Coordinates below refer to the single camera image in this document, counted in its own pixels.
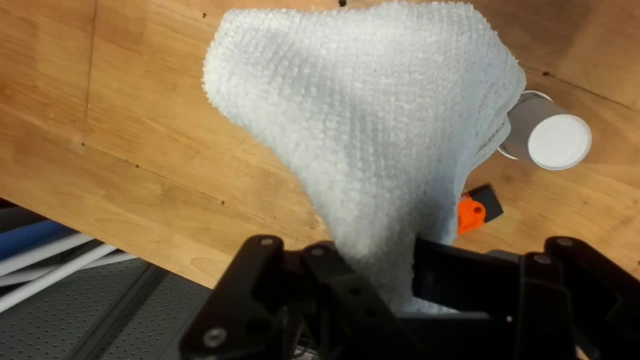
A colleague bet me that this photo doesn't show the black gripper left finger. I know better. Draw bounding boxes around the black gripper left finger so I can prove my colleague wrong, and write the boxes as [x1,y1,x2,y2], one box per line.
[178,235,402,360]

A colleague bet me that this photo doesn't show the thin white pole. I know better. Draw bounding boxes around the thin white pole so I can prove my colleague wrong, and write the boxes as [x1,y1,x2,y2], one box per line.
[0,233,139,316]

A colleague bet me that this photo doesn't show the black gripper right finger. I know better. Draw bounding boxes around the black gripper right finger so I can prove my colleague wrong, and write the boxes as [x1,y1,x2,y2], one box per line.
[415,235,640,360]

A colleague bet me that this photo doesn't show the white waffle-weave towel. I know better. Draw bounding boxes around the white waffle-weave towel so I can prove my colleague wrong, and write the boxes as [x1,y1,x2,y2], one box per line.
[201,0,528,316]

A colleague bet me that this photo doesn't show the white paper cup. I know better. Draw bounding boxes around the white paper cup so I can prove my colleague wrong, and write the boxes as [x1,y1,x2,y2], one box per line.
[497,88,595,175]

